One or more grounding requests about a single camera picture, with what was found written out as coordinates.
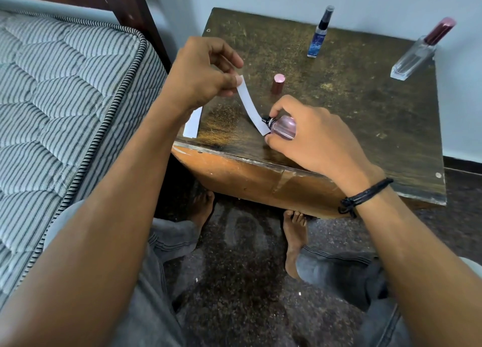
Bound black cord wristband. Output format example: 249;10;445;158
338;178;394;218

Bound person's leg grey jeans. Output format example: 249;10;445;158
43;200;201;347
295;245;482;347

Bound pink glass perfume bottle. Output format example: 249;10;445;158
262;115;298;141

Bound grey striped quilted mattress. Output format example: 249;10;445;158
0;9;168;310

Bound person's right bare foot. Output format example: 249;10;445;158
282;210;310;280

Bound person's left hand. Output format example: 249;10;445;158
161;36;245;112

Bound person's right hand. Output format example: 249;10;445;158
264;95;385;195

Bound white paper strips pile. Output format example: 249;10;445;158
183;106;203;139

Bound dark wooden bed frame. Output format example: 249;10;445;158
0;0;172;73

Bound white paper strip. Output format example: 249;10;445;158
236;75;271;137

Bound dark wooden bedside table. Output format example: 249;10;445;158
171;7;448;220

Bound person's left forearm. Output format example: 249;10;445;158
0;93;201;347

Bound person's left leg grey jeans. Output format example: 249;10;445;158
43;200;201;347

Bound person's right leg grey jeans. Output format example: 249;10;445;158
295;245;482;347

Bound person's bare foot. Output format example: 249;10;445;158
188;190;215;239
282;210;310;280

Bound person's right forearm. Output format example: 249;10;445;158
341;169;482;347

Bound person's left bare foot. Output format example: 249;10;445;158
188;190;215;239

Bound blue slim spray bottle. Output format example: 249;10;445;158
307;5;335;59

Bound clear perfume bottle maroon cap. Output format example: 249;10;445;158
390;17;457;81

